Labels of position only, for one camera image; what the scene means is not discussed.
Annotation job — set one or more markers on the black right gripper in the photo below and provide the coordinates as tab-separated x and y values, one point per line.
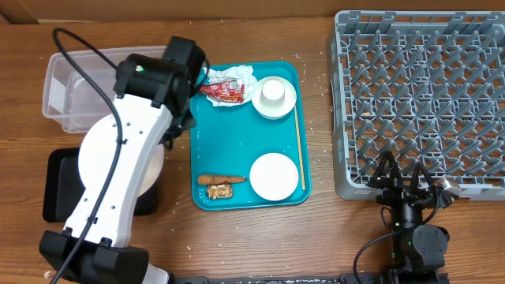
400	192

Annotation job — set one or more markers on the red snack wrapper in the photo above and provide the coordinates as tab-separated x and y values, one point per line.
227	91

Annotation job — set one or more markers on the white napkin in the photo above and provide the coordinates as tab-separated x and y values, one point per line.
242	73

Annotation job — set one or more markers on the clear plastic bin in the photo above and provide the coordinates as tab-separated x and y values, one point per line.
69	99

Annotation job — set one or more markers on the large pink plate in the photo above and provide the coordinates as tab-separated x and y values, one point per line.
152	169

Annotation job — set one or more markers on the brown food scrap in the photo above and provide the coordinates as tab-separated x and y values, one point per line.
221	191

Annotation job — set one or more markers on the black tray bin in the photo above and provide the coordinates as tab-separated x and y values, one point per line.
64	187

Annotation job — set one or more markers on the grey plastic dish rack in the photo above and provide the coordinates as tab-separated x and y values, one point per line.
426	86

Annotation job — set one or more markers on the cream bowl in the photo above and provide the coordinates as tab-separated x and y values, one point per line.
277	109

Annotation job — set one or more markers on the orange carrot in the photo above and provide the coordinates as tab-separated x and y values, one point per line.
216	179

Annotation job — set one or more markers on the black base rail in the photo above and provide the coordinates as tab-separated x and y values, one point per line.
345	278

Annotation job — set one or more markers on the white plastic cup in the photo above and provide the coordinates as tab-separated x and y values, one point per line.
273	90

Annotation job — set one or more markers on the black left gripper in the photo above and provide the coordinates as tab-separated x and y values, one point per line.
187	121

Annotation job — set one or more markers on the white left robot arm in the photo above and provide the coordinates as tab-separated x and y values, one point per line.
151	106

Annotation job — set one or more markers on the wooden chopstick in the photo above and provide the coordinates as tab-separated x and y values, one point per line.
300	156

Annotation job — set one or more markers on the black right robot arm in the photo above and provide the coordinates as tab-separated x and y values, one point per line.
418	247

